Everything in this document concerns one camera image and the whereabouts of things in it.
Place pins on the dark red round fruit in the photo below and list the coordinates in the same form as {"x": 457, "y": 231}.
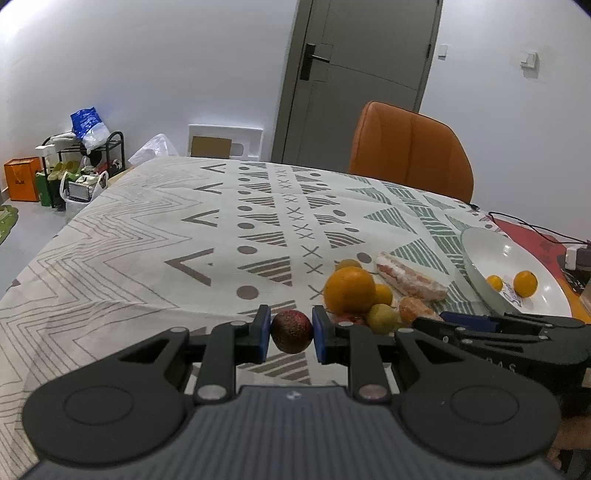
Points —
{"x": 292, "y": 332}

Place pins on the black shoe rack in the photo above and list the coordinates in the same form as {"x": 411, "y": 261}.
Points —
{"x": 113, "y": 147}

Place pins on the yellow-green round fruit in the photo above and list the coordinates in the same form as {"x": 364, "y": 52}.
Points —
{"x": 382, "y": 319}

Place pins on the white plate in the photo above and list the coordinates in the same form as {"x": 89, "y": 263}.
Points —
{"x": 480, "y": 249}

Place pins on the brown cardboard piece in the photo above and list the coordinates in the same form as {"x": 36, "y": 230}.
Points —
{"x": 211, "y": 146}

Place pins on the white power adapter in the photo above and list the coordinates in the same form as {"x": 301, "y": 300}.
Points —
{"x": 575, "y": 257}

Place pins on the tan paper bag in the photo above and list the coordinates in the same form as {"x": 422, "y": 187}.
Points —
{"x": 121, "y": 174}

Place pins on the white foam board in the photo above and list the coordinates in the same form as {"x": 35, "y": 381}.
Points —
{"x": 249, "y": 138}

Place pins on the large orange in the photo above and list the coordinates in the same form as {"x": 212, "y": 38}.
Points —
{"x": 349, "y": 290}

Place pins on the green floor mat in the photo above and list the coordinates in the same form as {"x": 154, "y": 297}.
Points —
{"x": 7, "y": 224}

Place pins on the small white wall switch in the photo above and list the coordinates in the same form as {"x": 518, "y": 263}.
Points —
{"x": 443, "y": 51}

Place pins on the orange chair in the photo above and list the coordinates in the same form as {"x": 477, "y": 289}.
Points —
{"x": 406, "y": 147}

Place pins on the large white wall switch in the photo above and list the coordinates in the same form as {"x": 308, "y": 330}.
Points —
{"x": 529, "y": 60}

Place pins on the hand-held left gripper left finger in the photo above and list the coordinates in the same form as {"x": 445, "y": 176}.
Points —
{"x": 263, "y": 333}

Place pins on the grey door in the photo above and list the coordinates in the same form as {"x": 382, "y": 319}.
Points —
{"x": 369, "y": 55}

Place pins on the medium orange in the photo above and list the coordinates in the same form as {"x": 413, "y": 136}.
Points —
{"x": 526, "y": 283}

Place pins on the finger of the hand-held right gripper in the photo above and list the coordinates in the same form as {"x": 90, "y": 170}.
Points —
{"x": 466, "y": 317}
{"x": 461, "y": 337}

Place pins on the small orange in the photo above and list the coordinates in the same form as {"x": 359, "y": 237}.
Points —
{"x": 384, "y": 294}
{"x": 348, "y": 264}
{"x": 495, "y": 282}

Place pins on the white plastic bag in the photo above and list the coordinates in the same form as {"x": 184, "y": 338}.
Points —
{"x": 81, "y": 205}

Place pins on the orange paper bag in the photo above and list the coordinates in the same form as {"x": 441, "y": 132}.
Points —
{"x": 21, "y": 180}

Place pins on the blue and white bag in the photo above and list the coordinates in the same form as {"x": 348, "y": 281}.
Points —
{"x": 90, "y": 127}

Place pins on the green box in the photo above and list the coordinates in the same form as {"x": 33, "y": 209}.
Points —
{"x": 44, "y": 189}

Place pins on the red printed cloth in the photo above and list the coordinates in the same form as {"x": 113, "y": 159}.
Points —
{"x": 531, "y": 235}

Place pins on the peeled tangerine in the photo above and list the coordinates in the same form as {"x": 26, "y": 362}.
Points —
{"x": 413, "y": 310}

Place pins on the clear plastic bag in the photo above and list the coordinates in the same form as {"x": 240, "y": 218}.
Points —
{"x": 154, "y": 150}

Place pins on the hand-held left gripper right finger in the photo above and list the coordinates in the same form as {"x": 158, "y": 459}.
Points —
{"x": 319, "y": 337}

